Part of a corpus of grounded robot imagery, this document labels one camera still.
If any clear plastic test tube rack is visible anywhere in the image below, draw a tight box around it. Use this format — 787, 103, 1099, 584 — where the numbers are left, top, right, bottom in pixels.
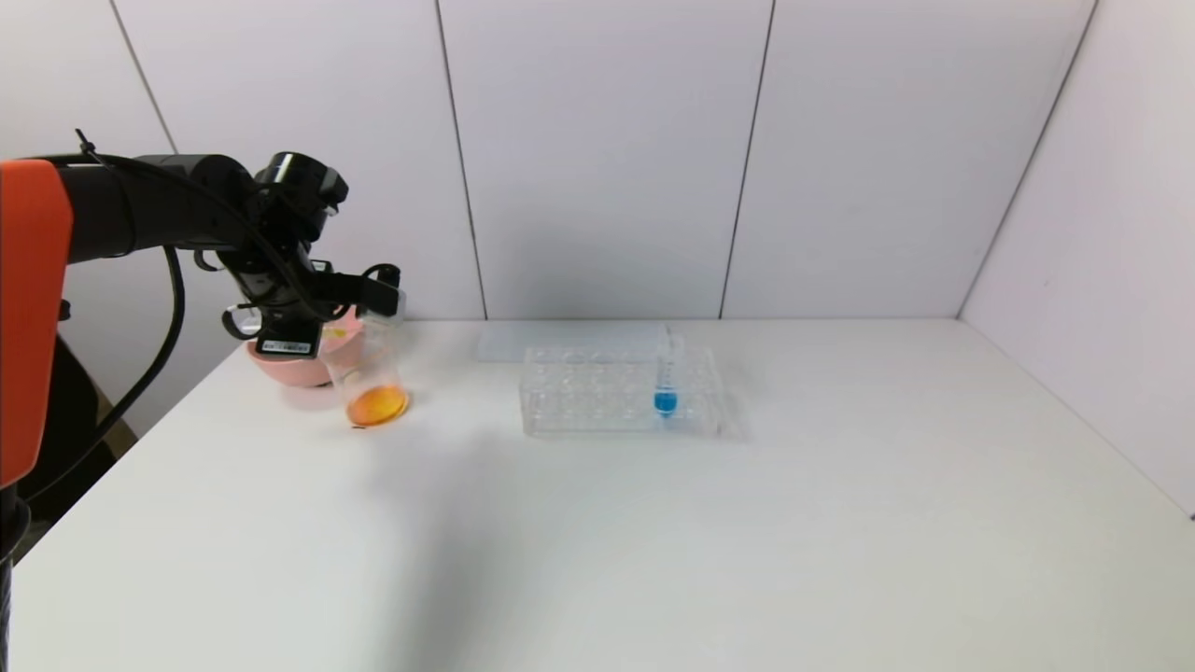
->
520, 342, 723, 439

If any test tube with blue pigment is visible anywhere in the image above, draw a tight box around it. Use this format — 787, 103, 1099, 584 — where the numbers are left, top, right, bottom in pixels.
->
653, 325, 681, 421

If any white paper sheet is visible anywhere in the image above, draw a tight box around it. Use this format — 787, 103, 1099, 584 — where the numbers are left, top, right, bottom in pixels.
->
475, 322, 669, 364

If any white grey wrist camera box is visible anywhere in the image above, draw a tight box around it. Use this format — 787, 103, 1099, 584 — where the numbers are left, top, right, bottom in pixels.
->
358, 285, 408, 329

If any person in dark trousers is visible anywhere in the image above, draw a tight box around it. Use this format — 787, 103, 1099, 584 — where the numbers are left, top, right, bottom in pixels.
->
19, 334, 120, 500

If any test tube with yellow pigment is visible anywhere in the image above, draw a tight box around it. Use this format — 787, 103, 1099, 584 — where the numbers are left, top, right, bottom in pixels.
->
320, 313, 382, 352

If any pink plastic bowl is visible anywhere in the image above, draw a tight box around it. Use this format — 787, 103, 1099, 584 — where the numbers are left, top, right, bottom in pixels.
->
245, 313, 367, 389

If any clear glass beaker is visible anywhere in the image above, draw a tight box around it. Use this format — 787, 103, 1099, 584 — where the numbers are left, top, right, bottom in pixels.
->
320, 322, 410, 430

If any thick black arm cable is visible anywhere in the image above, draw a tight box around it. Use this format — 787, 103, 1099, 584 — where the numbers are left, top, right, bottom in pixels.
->
23, 245, 187, 500

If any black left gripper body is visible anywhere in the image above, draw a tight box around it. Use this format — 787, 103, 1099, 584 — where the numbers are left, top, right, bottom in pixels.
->
254, 287, 324, 359

